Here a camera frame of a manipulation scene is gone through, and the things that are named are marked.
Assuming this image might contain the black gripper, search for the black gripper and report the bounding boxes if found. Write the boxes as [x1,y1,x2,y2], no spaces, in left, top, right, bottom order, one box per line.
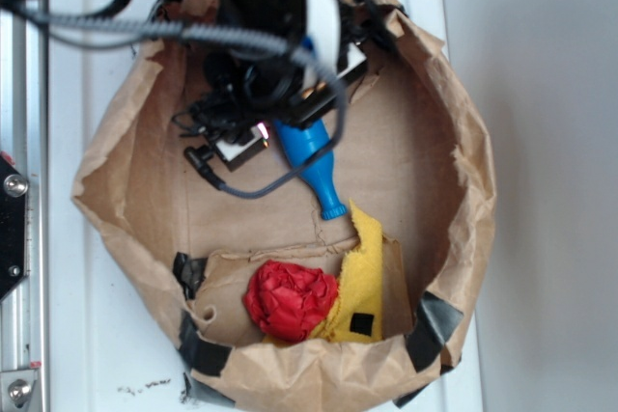
[172,0,367,172]

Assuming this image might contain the blue plastic bottle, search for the blue plastic bottle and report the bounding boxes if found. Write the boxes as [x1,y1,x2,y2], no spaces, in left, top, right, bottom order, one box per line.
[272,117,349,222]

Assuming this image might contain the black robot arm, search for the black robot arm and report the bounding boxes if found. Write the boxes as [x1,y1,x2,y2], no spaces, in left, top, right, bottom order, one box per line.
[1,0,369,179]

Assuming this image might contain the brown paper bag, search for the brown paper bag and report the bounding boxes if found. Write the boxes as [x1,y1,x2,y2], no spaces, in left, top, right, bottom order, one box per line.
[72,0,496,411]

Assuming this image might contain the red crumpled paper ball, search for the red crumpled paper ball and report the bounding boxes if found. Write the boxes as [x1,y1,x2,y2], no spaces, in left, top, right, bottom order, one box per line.
[242,261,338,343]

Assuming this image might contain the yellow cloth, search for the yellow cloth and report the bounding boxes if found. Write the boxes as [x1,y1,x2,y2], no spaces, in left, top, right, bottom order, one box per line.
[263,198,385,346]

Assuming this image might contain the white plastic lid board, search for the white plastic lid board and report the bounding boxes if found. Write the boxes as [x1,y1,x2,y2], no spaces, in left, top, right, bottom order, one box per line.
[50,0,495,411]

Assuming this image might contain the black octagonal mount plate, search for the black octagonal mount plate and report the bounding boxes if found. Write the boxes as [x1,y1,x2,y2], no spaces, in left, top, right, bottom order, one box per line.
[0,151,30,302]

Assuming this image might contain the grey braided cable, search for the grey braided cable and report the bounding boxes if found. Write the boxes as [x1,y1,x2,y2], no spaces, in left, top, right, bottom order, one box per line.
[9,1,349,200]

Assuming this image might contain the aluminium frame rail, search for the aluminium frame rail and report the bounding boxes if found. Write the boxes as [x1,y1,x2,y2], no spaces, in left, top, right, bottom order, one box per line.
[1,13,48,411]

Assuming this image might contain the metal corner bracket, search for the metal corner bracket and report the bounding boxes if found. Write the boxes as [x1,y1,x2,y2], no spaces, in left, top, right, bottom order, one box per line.
[1,369,42,412]

